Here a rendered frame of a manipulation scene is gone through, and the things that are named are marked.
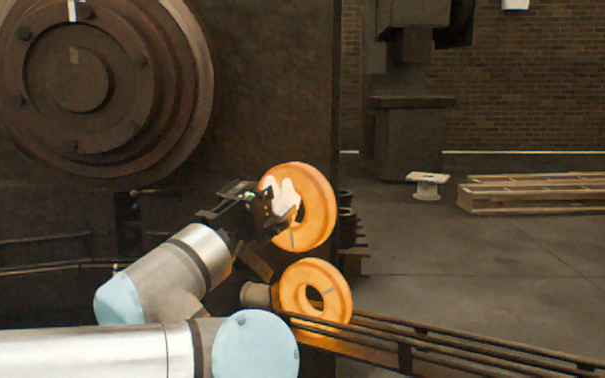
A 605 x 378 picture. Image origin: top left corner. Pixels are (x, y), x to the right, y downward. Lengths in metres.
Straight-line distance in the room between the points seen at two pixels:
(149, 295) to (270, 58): 0.71
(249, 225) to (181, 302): 0.17
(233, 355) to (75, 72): 0.68
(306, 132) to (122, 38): 0.46
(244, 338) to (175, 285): 0.17
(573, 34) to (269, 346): 7.67
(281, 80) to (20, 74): 0.53
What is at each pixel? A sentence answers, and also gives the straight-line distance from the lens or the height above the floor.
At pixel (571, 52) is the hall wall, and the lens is 7.99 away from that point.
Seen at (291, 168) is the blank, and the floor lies 0.97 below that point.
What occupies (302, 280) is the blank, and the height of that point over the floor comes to 0.74.
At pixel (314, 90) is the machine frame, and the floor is 1.09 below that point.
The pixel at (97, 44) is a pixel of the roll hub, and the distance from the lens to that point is 1.01.
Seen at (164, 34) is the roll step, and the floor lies 1.20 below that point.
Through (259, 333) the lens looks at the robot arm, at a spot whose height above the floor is 0.89.
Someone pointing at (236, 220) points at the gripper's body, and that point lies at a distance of 0.71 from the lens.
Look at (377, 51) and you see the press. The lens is 5.10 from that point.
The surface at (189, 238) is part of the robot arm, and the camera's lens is 0.66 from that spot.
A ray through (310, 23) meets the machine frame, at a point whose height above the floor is 1.24.
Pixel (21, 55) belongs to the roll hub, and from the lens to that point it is 1.06.
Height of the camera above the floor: 1.13
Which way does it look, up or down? 13 degrees down
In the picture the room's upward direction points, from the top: straight up
